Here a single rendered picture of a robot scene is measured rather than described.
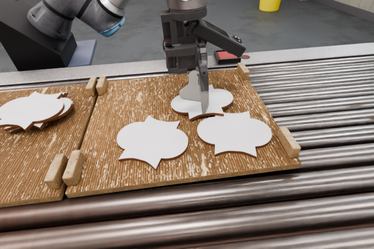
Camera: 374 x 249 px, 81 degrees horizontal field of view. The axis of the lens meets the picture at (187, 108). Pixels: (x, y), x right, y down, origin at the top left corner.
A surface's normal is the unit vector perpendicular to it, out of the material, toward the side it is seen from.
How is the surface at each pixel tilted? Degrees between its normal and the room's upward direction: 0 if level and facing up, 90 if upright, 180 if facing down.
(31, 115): 0
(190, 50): 90
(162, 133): 0
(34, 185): 0
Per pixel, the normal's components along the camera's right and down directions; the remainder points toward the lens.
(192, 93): 0.07, 0.11
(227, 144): -0.04, -0.77
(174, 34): 0.12, 0.62
